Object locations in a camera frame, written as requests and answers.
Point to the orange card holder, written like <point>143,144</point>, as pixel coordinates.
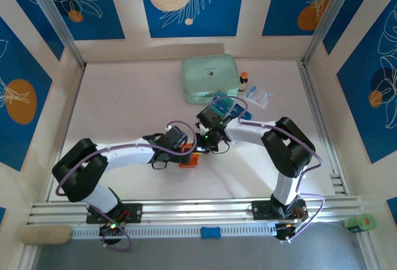
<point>190,166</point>

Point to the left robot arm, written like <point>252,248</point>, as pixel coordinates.
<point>130,152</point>

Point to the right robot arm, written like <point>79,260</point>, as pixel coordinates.
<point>245,132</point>

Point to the teal credit card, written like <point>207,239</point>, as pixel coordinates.
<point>224,94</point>

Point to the blue wipe packet left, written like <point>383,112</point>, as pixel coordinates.
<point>222,106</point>

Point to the white blue sachet packet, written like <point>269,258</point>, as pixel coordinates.
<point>259,96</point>

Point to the small brown bottle orange cap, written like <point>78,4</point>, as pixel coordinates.
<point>243,82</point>

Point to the mint green zip pouch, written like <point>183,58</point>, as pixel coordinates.
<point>204,74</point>

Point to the blue bone-shaped block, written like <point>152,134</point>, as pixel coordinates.
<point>210,232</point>

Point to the black connector board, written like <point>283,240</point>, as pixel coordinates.
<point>283,234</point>
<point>110,236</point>

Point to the grey metal panel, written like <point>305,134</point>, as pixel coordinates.
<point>217,254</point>

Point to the beige sponge block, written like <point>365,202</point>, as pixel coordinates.
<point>46,235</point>

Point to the green cylinder roll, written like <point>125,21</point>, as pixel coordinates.
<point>361,223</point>

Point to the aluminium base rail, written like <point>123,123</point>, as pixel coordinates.
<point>192,209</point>

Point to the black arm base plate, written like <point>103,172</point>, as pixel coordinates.
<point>260,209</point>
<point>135,212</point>

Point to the aluminium side rail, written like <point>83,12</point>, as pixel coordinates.
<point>319,111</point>
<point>70,111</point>

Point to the aluminium frame post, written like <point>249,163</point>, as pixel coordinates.
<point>54,15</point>
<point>331,15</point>

